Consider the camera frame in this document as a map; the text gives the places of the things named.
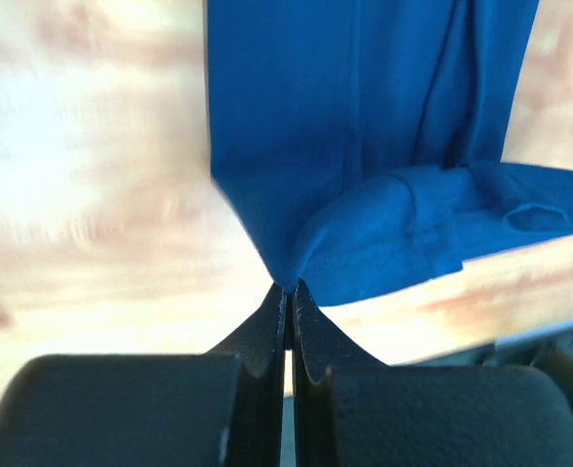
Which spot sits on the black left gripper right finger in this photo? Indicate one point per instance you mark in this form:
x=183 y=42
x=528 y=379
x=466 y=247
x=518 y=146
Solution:
x=485 y=406

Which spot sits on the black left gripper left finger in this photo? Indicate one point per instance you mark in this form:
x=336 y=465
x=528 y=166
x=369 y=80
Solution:
x=219 y=408

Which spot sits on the blue printed t shirt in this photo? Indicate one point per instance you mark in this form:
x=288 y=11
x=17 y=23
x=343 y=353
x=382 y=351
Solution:
x=360 y=142

